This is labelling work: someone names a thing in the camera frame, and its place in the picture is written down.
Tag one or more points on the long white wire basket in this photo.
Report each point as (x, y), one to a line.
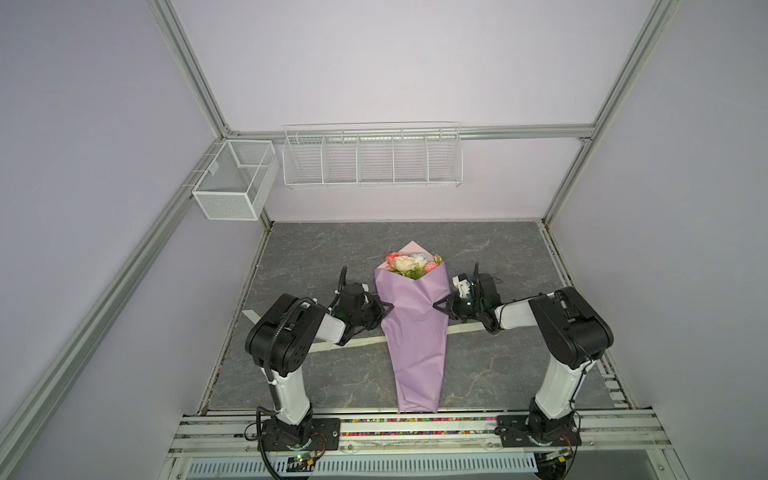
(373, 154)

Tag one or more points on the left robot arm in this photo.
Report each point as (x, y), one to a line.
(280, 342)

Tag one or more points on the small white mesh basket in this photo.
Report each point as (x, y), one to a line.
(237, 181)

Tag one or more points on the pink purple wrapping paper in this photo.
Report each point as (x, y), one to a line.
(416, 333)

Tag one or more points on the cream printed ribbon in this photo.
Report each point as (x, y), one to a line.
(254, 318)

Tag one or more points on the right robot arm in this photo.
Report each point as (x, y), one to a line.
(574, 333)

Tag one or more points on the cream rose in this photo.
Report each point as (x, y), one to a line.
(405, 263)

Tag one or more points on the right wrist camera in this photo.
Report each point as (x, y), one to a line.
(463, 286)

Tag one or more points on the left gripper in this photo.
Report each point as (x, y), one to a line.
(379, 311)

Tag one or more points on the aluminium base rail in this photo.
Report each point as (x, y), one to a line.
(387, 446)

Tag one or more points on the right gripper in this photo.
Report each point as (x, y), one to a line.
(450, 306)

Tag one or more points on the aluminium frame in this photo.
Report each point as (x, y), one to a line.
(40, 405)

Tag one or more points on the pink spray rose stem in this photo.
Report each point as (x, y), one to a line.
(433, 264)

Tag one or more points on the dark pink rose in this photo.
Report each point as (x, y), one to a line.
(391, 258)

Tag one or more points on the white rose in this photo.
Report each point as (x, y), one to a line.
(420, 259)

